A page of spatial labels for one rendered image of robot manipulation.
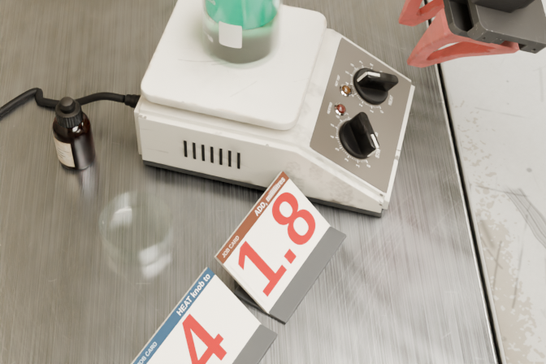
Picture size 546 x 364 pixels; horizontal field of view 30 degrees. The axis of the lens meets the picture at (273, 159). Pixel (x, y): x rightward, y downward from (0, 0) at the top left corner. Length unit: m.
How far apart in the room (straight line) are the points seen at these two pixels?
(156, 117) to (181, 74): 0.04
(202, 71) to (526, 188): 0.28
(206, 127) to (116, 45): 0.18
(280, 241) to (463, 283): 0.14
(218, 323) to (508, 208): 0.25
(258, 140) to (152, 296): 0.14
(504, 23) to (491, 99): 0.22
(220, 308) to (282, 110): 0.15
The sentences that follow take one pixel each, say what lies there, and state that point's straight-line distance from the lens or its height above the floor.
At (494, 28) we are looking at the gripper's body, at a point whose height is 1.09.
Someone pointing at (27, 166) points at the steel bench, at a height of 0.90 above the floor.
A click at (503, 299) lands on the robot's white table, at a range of 0.78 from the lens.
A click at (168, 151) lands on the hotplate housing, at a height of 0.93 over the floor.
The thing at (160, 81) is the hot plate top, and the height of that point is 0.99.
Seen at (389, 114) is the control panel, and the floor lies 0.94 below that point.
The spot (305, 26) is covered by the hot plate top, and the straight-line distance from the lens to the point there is 0.80.
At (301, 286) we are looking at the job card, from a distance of 0.75.
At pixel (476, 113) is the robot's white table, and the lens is 0.88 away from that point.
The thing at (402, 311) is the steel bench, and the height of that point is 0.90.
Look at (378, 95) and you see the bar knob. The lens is 0.81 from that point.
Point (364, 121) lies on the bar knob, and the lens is 0.77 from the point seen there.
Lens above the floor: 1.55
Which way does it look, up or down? 53 degrees down
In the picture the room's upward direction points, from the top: 3 degrees clockwise
